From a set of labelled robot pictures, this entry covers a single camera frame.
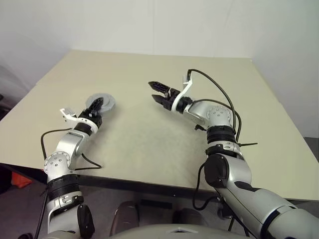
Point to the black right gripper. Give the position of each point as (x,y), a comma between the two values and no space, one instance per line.
(172,102)

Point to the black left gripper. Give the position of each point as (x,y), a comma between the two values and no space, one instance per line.
(93,119)

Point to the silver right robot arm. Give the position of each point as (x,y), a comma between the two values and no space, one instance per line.
(216,114)

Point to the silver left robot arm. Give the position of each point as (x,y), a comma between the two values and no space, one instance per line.
(67,144)

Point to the black zip tie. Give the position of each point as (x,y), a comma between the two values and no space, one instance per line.
(246,144)

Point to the red orange object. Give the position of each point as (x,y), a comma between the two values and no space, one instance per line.
(21,181)

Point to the dark rounded shape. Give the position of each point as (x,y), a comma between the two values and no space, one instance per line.
(125,216)

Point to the grey robot torso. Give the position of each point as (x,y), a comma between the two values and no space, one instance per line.
(179,231)

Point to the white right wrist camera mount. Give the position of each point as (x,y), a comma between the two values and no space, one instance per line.
(183,90)

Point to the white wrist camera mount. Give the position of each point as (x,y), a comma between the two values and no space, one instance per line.
(183,90)
(67,115)

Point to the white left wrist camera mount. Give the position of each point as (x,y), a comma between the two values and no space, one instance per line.
(67,115)

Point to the black table frame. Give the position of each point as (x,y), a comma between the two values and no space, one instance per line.
(149,186)

